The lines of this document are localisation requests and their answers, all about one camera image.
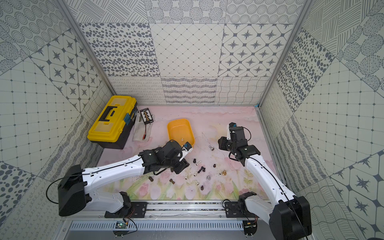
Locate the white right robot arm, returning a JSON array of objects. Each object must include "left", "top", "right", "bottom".
[{"left": 218, "top": 123, "right": 312, "bottom": 240}]

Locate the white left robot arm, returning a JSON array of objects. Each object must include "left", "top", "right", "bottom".
[{"left": 58, "top": 140, "right": 193, "bottom": 218}]

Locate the yellow plastic storage tray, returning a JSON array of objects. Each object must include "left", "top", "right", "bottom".
[{"left": 167, "top": 119, "right": 195, "bottom": 147}]

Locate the black chess picture card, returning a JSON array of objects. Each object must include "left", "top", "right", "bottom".
[{"left": 140, "top": 108, "right": 154, "bottom": 125}]

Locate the clear plastic bag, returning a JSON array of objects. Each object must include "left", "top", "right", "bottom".
[{"left": 133, "top": 116, "right": 153, "bottom": 142}]

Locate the yellow black toolbox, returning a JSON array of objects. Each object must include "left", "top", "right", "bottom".
[{"left": 87, "top": 96, "right": 138, "bottom": 150}]

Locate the aluminium rail base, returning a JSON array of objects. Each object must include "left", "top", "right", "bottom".
[{"left": 55, "top": 200, "right": 270, "bottom": 240}]

